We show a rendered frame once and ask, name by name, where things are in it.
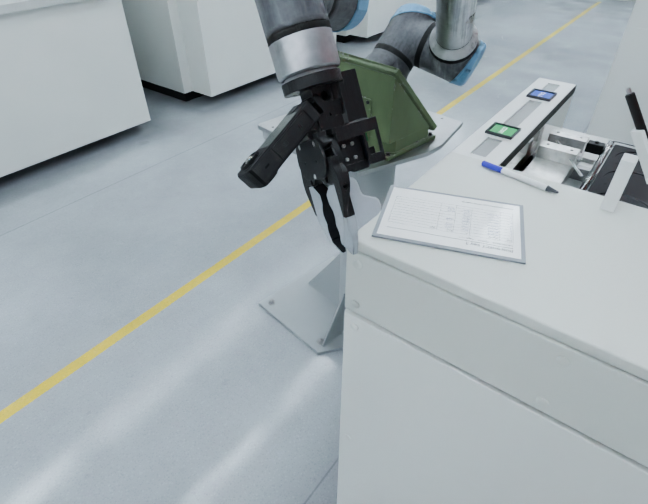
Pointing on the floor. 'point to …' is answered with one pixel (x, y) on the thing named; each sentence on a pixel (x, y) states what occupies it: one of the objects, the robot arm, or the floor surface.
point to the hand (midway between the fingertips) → (341, 245)
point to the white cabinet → (461, 437)
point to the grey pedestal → (323, 287)
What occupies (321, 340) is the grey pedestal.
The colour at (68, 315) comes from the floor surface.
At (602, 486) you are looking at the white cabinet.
